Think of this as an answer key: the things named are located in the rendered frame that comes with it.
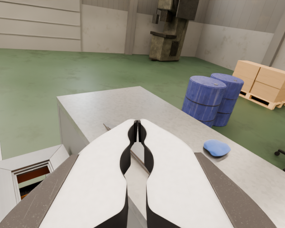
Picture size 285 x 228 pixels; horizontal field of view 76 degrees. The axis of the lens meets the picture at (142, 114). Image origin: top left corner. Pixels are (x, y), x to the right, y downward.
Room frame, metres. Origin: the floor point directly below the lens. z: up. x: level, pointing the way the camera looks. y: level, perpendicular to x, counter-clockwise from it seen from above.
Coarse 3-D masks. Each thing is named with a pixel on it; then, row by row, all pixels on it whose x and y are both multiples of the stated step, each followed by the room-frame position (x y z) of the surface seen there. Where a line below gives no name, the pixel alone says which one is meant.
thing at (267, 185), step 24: (72, 96) 0.97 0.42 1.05; (96, 96) 1.02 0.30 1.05; (120, 96) 1.08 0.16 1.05; (144, 96) 1.14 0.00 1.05; (72, 120) 0.73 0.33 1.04; (96, 120) 0.75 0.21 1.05; (120, 120) 0.78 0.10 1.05; (168, 120) 0.86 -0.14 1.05; (192, 120) 0.90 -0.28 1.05; (192, 144) 0.67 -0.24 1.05; (240, 168) 0.56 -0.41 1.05; (264, 168) 0.58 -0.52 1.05; (144, 192) 0.38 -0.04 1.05; (264, 192) 0.46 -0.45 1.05; (144, 216) 0.31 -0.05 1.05
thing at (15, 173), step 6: (42, 162) 0.64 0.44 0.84; (48, 162) 0.64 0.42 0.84; (24, 168) 0.59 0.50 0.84; (30, 168) 0.60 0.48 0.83; (36, 168) 0.61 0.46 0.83; (48, 168) 0.62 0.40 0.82; (12, 174) 0.55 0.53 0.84; (18, 174) 0.56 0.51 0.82; (18, 186) 0.50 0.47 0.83; (18, 192) 0.47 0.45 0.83; (18, 198) 0.44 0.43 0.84
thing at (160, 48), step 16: (160, 0) 7.98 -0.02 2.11; (176, 0) 7.34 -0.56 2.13; (192, 0) 7.74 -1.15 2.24; (160, 16) 7.96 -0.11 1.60; (176, 16) 7.31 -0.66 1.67; (192, 16) 7.88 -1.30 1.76; (160, 32) 8.19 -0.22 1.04; (176, 32) 7.93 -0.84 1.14; (160, 48) 7.60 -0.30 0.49; (176, 48) 8.05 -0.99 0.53
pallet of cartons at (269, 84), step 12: (240, 72) 4.93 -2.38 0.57; (252, 72) 4.68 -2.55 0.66; (264, 72) 4.47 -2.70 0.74; (276, 72) 4.27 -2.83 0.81; (252, 84) 4.60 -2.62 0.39; (264, 84) 4.39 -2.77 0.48; (276, 84) 4.17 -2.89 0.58; (252, 96) 4.84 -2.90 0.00; (264, 96) 4.29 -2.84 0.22; (276, 96) 4.09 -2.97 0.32
